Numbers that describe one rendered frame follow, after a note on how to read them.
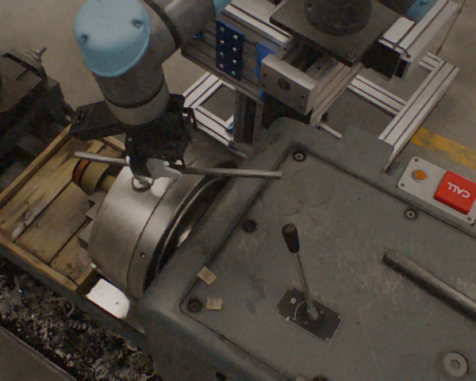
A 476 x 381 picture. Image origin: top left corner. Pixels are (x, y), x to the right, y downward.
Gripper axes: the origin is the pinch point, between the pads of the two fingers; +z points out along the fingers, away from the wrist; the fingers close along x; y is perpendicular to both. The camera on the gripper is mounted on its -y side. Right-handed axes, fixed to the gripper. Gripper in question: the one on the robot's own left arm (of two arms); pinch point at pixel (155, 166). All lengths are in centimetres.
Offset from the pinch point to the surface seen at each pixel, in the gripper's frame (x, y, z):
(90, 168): 5.0, -18.0, 18.4
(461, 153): 94, 88, 154
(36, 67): 37, -48, 37
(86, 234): -8.2, -14.5, 17.5
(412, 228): -0.4, 41.2, 7.6
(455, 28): 174, 85, 167
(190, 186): 0.5, 4.5, 7.2
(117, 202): -4.4, -7.1, 7.7
